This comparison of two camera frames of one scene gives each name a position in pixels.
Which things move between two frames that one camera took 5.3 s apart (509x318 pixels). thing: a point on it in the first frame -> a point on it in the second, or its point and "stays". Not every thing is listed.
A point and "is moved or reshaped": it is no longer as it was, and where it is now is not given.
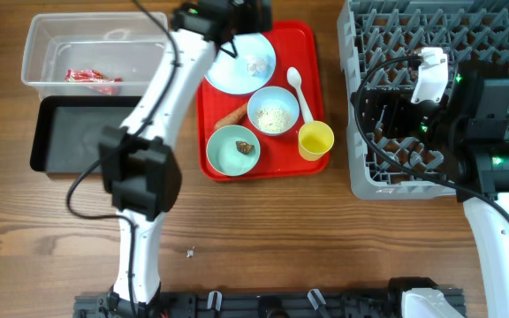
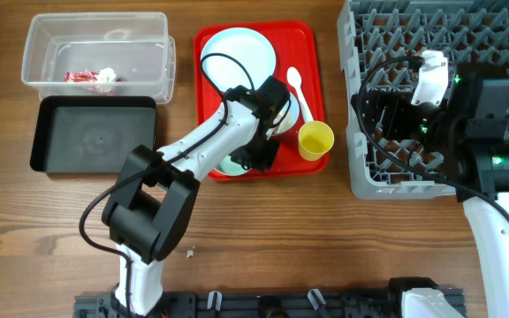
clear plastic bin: x=93 y=53 stays
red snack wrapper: x=87 y=75 is moved or reshaped
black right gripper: x=396 y=102 stays
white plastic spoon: x=294 y=78 stays
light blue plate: x=251 y=70 stays
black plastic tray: x=65 y=132 stays
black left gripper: x=250 y=23 -> x=262 y=162
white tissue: x=256 y=64 -> x=106 y=75
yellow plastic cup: x=315 y=139 stays
